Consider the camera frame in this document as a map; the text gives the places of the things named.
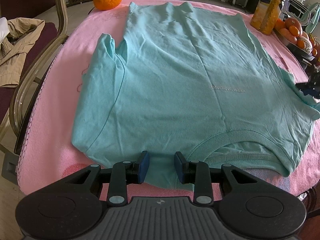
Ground beige jacket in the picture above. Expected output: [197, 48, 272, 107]
[1, 17, 46, 87]

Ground pink cartoon towel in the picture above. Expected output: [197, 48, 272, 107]
[16, 0, 319, 196]

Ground maroon banquet chair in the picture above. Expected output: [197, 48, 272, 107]
[1, 0, 68, 138]

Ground metal fruit tray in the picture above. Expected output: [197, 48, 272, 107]
[273, 29, 315, 62]

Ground net-wrapped pale fruit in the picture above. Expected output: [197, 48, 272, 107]
[297, 36, 313, 54]

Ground teal t-shirt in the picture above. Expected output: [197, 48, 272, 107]
[71, 2, 319, 189]

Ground white garment with blue collar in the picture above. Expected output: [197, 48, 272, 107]
[0, 17, 10, 40]

